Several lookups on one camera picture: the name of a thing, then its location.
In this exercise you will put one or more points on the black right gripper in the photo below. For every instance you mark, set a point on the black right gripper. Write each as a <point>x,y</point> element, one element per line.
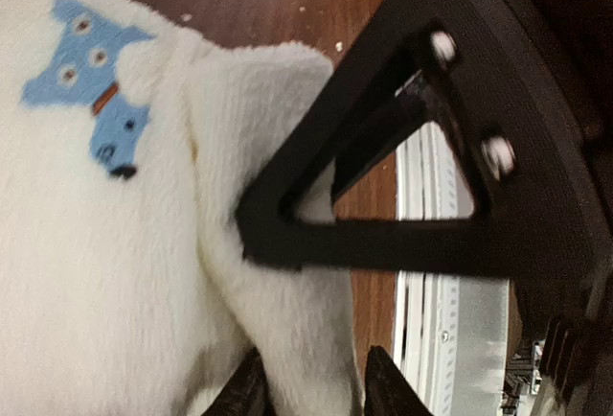
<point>537,214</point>

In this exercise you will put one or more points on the white towel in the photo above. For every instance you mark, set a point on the white towel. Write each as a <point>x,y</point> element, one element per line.
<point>126,142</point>

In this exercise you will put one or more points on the aluminium front rail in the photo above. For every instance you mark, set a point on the aluminium front rail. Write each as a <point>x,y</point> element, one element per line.
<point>451,333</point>

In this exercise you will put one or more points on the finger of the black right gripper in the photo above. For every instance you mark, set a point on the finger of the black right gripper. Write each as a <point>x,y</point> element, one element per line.
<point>372,102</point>
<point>383,243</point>

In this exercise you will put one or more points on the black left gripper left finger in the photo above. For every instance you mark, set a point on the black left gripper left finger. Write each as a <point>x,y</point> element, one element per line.
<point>245,392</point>

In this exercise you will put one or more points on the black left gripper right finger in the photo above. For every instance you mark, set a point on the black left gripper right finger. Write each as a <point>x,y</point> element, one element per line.
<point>387,391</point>

